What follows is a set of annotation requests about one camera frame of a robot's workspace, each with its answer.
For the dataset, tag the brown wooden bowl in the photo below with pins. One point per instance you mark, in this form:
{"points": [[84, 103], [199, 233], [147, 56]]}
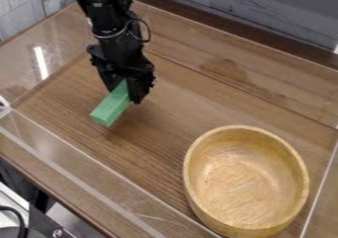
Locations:
{"points": [[246, 181]]}

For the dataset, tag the green rectangular block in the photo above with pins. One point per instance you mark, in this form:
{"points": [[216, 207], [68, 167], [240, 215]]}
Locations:
{"points": [[112, 106]]}

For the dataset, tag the clear acrylic wall panels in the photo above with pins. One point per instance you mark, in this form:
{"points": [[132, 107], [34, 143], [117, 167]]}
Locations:
{"points": [[223, 74]]}

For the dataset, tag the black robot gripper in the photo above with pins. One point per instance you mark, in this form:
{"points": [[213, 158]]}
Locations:
{"points": [[119, 60]]}

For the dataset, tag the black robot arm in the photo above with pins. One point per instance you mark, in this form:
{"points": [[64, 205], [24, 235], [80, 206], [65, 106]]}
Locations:
{"points": [[111, 15]]}

